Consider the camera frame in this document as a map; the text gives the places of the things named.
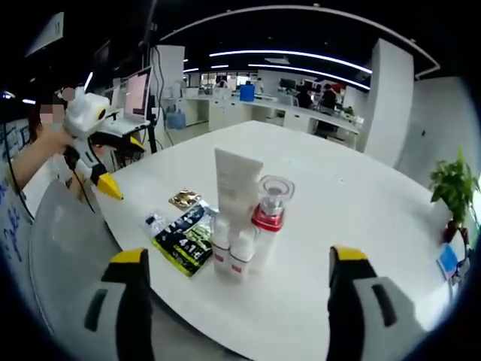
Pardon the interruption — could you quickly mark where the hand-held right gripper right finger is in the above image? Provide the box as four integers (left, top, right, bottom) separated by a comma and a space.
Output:
328, 244, 428, 361

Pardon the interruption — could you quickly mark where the red collar skincare pump bottle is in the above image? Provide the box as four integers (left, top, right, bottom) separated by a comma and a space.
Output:
250, 174, 297, 272

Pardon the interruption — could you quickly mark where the large white skincare tube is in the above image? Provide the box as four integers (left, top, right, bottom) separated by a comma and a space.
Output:
213, 147, 265, 230

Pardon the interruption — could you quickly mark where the white laptop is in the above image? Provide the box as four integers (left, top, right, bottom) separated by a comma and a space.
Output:
111, 66, 154, 132

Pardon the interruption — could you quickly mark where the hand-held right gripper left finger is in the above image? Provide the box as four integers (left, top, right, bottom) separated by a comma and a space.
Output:
50, 247, 153, 361

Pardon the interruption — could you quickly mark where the green black skincare sachet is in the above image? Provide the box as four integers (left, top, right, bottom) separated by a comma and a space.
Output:
151, 199, 222, 278

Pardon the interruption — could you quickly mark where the black tripod stand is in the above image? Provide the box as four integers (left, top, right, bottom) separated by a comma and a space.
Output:
144, 0, 161, 154

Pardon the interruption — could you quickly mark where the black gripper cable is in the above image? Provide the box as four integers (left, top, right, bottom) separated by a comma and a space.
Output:
69, 167, 99, 215

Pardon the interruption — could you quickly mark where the long white office counter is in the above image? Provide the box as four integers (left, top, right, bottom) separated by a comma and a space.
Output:
183, 93, 364, 150

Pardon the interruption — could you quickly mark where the blue water jug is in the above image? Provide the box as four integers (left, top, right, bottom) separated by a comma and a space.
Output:
166, 108, 188, 130

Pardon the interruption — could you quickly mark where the grey mesh office chair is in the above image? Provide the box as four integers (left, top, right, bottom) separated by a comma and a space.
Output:
29, 176, 123, 339

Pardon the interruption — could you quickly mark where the small plant in red pot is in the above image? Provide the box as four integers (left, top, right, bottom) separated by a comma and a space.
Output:
444, 219, 470, 244

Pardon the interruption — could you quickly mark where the small white skincare bottle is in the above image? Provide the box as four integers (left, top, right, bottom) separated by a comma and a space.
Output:
228, 231, 256, 283
211, 220, 233, 278

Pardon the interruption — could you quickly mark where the gold skincare sachet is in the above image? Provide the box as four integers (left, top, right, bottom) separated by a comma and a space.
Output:
167, 188, 203, 208

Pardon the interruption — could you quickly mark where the blue tissue pack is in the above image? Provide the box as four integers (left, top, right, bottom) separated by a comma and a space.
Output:
436, 243, 462, 281

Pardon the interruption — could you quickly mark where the green plant in white pot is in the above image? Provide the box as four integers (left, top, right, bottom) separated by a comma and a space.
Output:
429, 147, 481, 226

